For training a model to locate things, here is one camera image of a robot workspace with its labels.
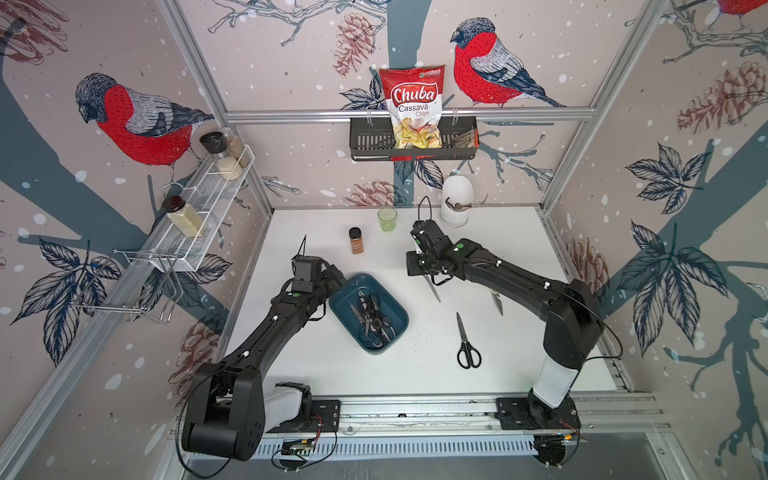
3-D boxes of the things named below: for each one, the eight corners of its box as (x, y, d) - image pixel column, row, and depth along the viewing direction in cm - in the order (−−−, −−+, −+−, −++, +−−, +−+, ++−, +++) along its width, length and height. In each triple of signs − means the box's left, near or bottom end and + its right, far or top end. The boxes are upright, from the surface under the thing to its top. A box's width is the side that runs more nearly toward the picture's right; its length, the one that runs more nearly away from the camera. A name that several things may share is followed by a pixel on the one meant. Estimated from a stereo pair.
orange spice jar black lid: (350, 253, 107) (347, 237, 100) (352, 242, 111) (349, 226, 104) (364, 253, 107) (362, 237, 100) (365, 242, 111) (363, 226, 104)
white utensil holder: (441, 230, 117) (446, 201, 105) (437, 203, 126) (442, 175, 114) (468, 230, 117) (477, 201, 105) (462, 203, 126) (470, 175, 114)
